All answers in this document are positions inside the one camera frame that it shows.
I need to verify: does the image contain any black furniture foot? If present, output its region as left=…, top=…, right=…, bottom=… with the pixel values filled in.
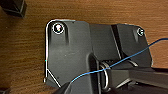
left=0, top=0, right=28, bottom=18
left=0, top=87, right=11, bottom=94

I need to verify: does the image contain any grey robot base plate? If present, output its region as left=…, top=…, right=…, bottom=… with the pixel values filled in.
left=43, top=19, right=155, bottom=94

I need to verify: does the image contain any black robot torso link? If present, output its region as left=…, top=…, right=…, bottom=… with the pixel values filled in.
left=99, top=59, right=168, bottom=92

